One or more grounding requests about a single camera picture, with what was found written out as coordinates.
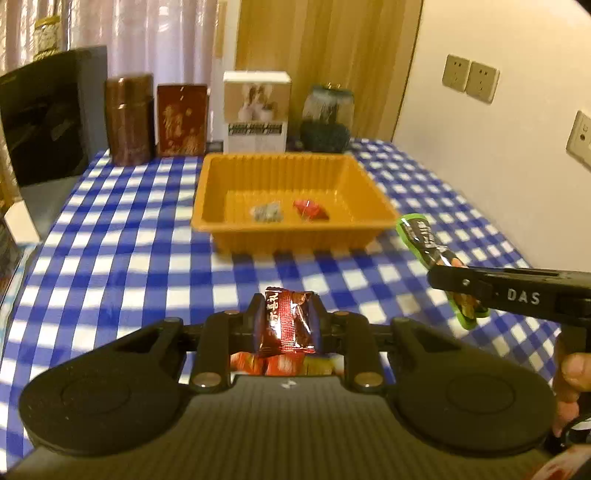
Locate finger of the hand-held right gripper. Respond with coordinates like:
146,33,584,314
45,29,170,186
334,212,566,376
427,264,494,311

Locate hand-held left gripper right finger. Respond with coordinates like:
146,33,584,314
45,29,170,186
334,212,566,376
308,295,465,393

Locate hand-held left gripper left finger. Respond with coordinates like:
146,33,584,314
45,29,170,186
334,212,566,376
111,294,267,394

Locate small dark red candy packet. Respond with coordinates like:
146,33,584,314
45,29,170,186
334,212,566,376
255,286,319,358

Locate red snack packet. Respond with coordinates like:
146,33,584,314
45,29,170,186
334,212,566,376
293,199,331,222
229,352,301,377

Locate green packet with dark label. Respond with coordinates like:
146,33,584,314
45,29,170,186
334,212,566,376
396,213,490,330

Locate grey candy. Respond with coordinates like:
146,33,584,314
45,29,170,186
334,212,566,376
250,200,283,223

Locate yellow plastic tray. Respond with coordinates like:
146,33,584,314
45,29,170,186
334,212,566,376
191,153,400,256

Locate person's right hand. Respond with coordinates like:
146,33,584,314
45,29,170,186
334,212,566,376
551,353,591,437

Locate blue white checked tablecloth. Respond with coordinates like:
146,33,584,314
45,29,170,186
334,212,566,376
0,138,568,467

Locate glass snow globe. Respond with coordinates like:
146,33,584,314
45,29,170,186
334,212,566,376
300,84,355,153

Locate white photo-printed box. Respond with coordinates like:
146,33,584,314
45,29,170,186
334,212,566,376
223,70,293,154

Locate red gift box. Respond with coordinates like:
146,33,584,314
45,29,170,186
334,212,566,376
156,83,208,158

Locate brown metal canister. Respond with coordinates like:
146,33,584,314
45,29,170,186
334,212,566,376
104,74,155,167

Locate blue milk carton box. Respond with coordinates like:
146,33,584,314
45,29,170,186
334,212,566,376
0,217,24,289

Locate tan curtain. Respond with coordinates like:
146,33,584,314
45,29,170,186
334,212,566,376
235,0,423,141

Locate black countertop appliance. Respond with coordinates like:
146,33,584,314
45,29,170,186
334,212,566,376
0,45,108,241

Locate sheer pale curtain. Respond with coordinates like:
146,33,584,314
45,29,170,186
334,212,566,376
0,0,227,144

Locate glass jar with gold lid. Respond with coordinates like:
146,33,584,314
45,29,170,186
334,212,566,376
34,16,63,58

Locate large beige wall plate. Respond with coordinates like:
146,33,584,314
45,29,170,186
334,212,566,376
566,110,591,171

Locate beige wall socket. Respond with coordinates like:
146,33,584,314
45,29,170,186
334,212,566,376
442,54,471,92
465,61,500,103

